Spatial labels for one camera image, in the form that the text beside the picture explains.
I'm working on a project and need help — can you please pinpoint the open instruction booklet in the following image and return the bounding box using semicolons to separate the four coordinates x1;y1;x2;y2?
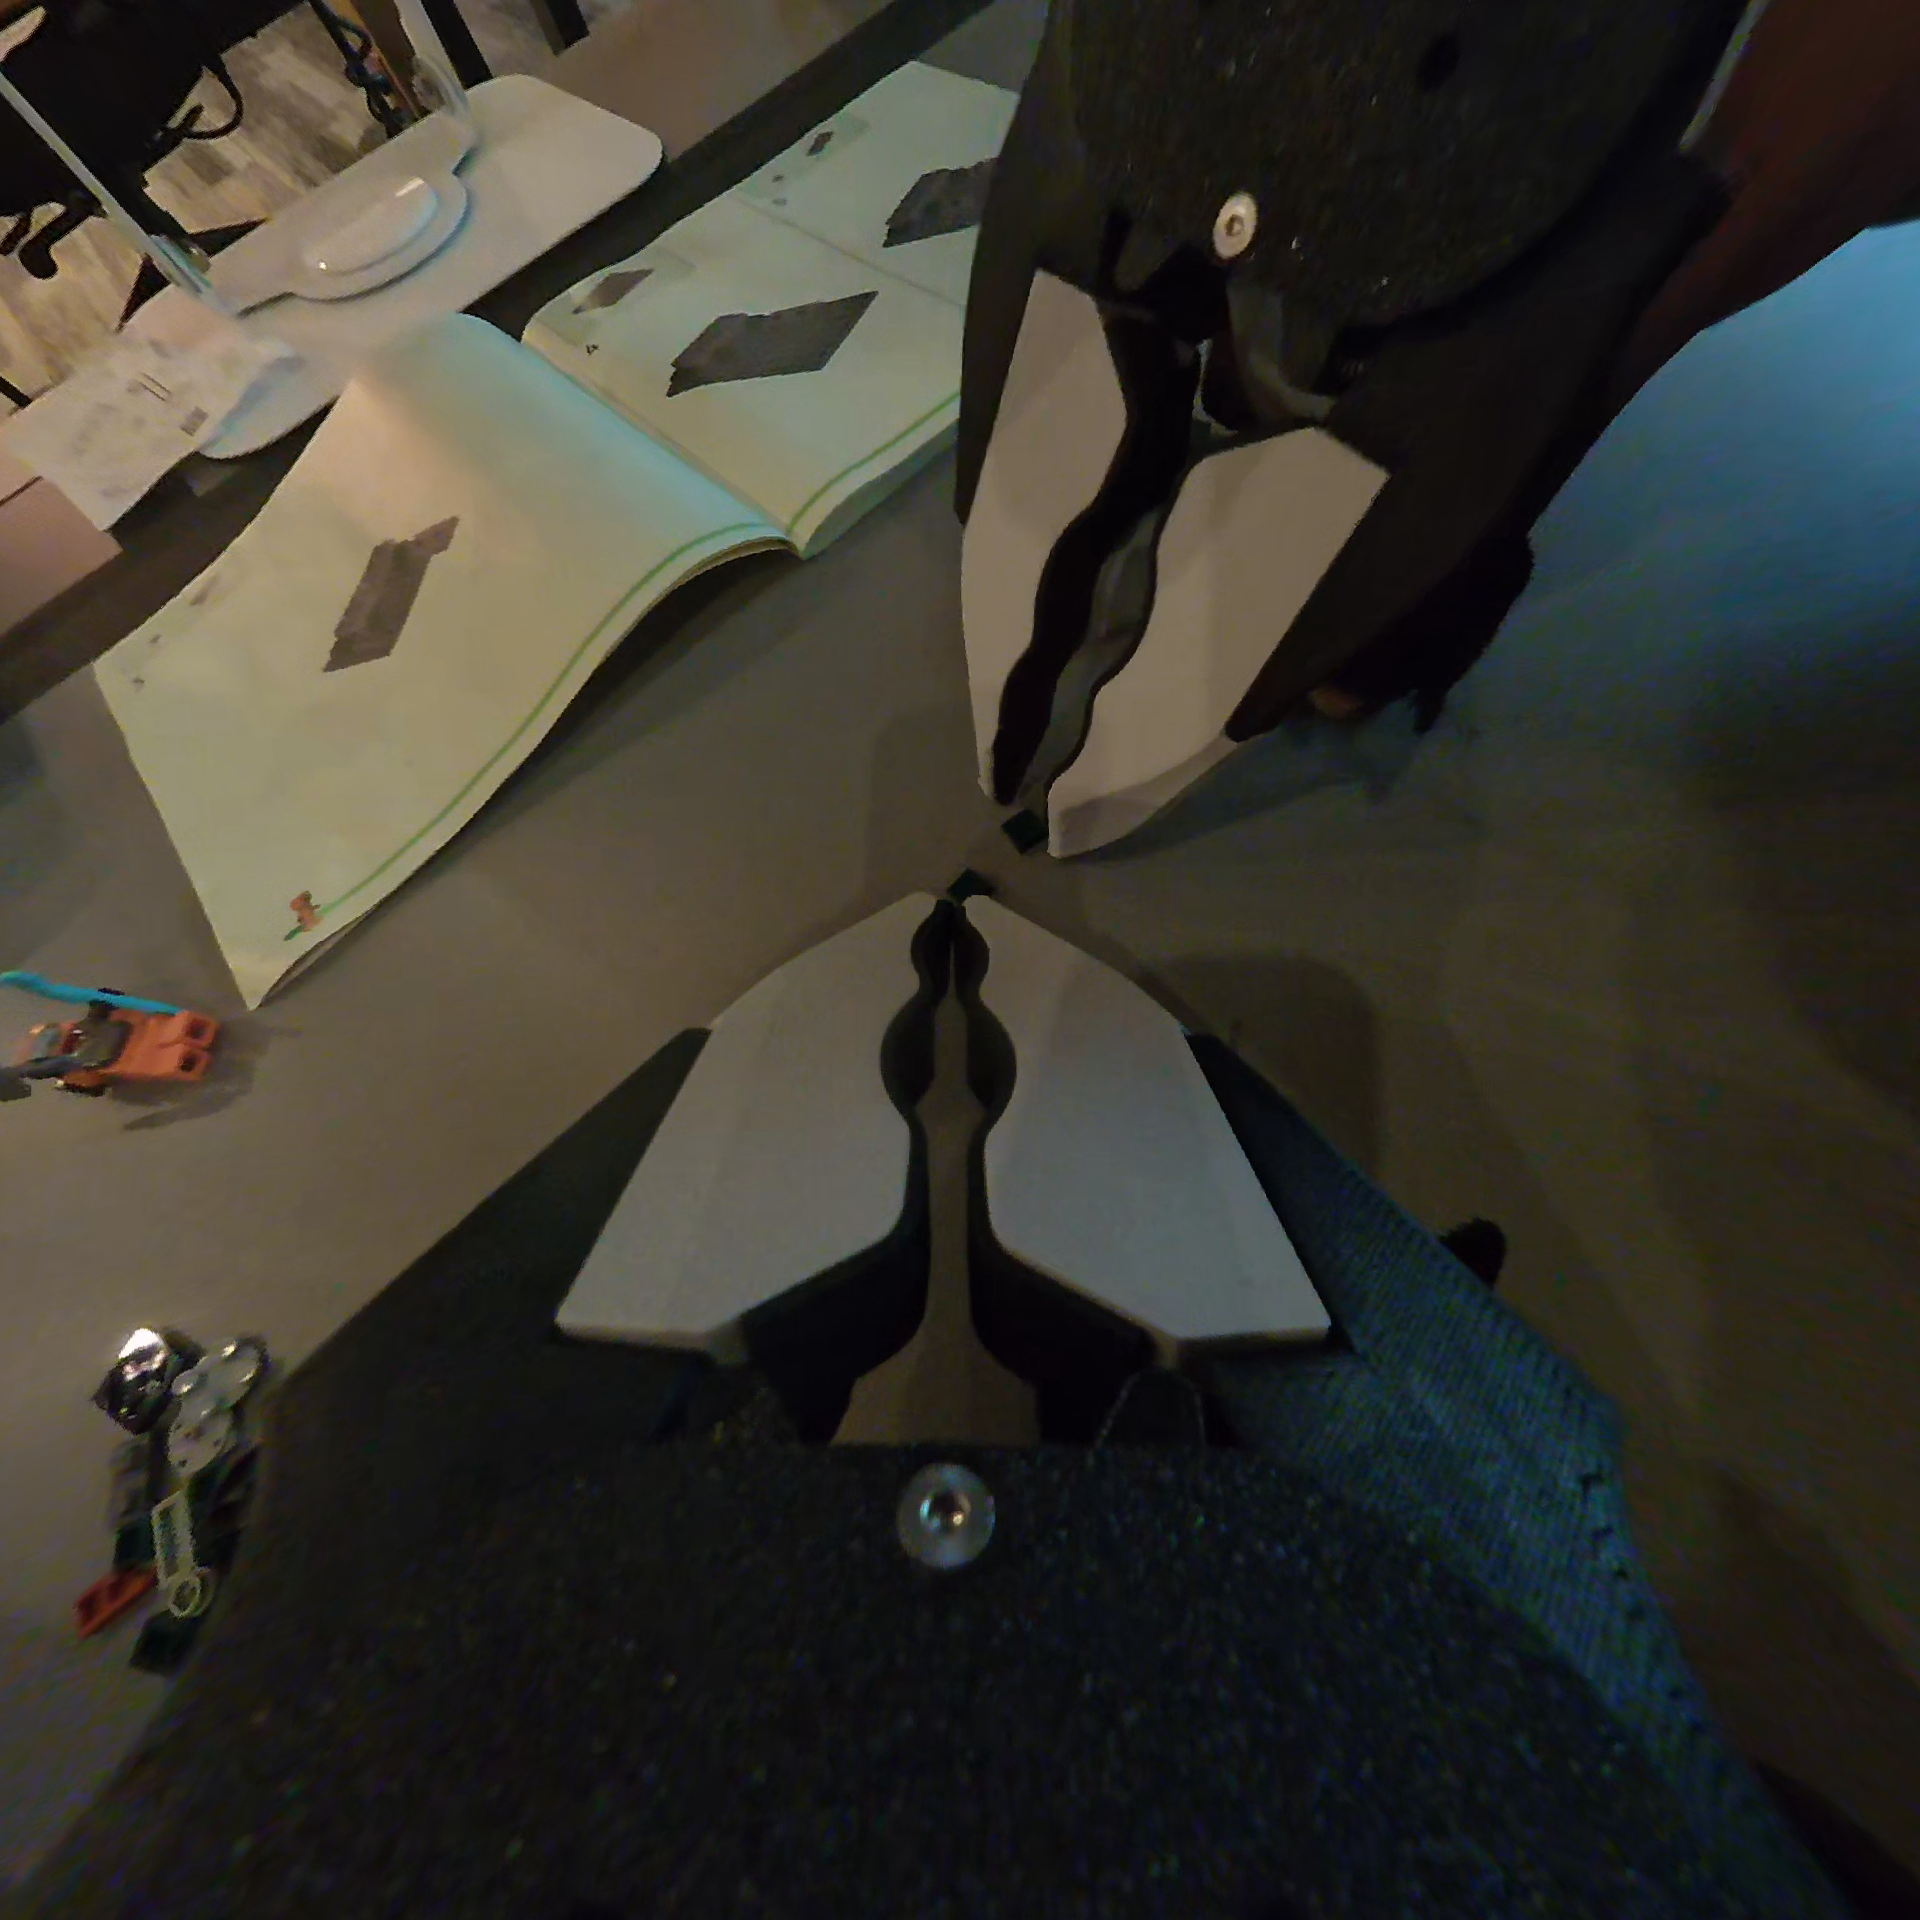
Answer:
95;59;1021;1011

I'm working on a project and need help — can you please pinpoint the pile of small toy bricks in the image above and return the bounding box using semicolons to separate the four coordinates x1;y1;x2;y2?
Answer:
77;1328;274;1674

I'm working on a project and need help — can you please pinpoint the black office chair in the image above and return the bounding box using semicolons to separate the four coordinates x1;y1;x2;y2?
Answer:
0;0;243;279

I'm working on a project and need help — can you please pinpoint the person's right hand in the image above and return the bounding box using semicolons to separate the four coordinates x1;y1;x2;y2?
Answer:
1535;0;1920;523

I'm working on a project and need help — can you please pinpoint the light blue toy sword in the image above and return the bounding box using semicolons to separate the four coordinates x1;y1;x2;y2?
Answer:
0;970;170;1015

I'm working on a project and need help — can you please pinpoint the grey desk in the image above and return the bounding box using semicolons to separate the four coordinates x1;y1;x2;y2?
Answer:
0;0;1920;1877

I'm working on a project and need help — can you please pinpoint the printed white paper sheet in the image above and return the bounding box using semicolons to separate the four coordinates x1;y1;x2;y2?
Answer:
0;322;301;531

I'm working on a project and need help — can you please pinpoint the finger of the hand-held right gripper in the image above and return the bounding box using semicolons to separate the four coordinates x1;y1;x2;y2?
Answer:
1042;427;1393;861
960;269;1186;812

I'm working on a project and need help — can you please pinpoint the orange toy brick vehicle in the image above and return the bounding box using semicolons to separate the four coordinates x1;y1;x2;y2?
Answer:
0;1002;223;1103

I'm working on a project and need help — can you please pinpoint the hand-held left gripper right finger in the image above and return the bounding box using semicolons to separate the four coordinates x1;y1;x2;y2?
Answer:
957;895;1335;1437

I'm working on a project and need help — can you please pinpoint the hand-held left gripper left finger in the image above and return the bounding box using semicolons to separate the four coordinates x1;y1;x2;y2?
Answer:
555;892;962;1434

